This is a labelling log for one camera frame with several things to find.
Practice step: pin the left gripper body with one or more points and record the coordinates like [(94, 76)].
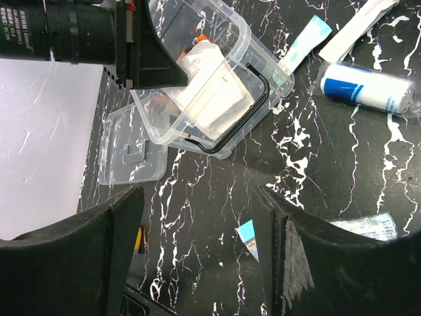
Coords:
[(75, 32)]

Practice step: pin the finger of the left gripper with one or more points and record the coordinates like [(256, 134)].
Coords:
[(151, 64)]

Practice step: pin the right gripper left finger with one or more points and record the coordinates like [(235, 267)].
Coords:
[(77, 266)]

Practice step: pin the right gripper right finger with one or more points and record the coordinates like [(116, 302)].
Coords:
[(311, 267)]

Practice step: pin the blue sachet pack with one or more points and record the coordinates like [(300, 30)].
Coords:
[(381, 226), (246, 233)]

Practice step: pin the white gauze packet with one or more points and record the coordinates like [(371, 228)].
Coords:
[(215, 97)]

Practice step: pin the clear plastic storage box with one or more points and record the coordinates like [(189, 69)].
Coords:
[(180, 25)]

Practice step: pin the blue white bandage roll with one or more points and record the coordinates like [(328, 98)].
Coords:
[(357, 85)]

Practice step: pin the yellow orange small box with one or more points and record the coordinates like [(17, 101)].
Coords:
[(138, 244)]

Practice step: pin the clear plastic box lid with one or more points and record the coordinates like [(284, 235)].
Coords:
[(126, 153)]

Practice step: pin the teal white ointment tube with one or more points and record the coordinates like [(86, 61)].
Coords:
[(313, 34)]

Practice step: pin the white wrapped swab packet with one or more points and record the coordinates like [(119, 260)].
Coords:
[(370, 13)]

